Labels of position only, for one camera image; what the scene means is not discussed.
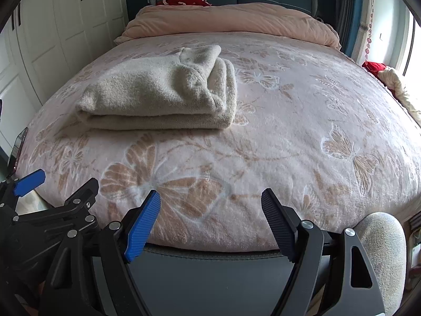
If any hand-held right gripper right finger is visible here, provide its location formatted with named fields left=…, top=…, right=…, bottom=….
left=261, top=188, right=386, bottom=316

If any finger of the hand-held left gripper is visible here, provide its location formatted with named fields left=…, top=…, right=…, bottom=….
left=64, top=178, right=100, bottom=224
left=12, top=169, right=47, bottom=199

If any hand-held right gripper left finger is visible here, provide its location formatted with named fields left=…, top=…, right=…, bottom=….
left=39, top=189, right=162, bottom=316

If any cream knit sweater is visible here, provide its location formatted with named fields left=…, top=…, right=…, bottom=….
left=75, top=44, right=238, bottom=131

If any dark flat phone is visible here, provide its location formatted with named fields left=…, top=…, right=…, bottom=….
left=8, top=127, right=29, bottom=176

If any pink butterfly blanket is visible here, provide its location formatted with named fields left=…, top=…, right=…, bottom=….
left=15, top=31, right=421, bottom=253

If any white wardrobe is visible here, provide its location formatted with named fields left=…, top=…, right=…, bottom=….
left=0, top=0, right=129, bottom=159

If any red cloth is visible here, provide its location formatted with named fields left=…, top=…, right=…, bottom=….
left=362, top=61, right=389, bottom=80

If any cream cloth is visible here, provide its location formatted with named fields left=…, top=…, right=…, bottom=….
left=378, top=67, right=421, bottom=123

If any pink duvet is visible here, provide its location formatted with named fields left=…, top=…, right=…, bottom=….
left=113, top=3, right=343, bottom=51

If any grey curtain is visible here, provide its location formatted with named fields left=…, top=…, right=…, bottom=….
left=334, top=0, right=365, bottom=60

